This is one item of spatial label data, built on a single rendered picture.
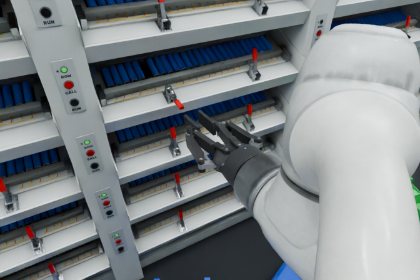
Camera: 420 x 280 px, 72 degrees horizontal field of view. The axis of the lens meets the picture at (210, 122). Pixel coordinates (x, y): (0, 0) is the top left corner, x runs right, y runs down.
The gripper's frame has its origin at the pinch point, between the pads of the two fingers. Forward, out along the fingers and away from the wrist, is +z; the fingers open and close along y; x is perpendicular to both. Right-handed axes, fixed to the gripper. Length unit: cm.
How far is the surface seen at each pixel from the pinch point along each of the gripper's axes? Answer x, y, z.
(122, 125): -4.3, -13.3, 18.0
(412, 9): 7, 113, 26
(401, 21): 4, 104, 24
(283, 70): -1.1, 38.0, 18.1
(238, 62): 3.4, 23.9, 22.0
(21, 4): 25.9, -25.5, 12.7
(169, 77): 3.8, 1.8, 21.8
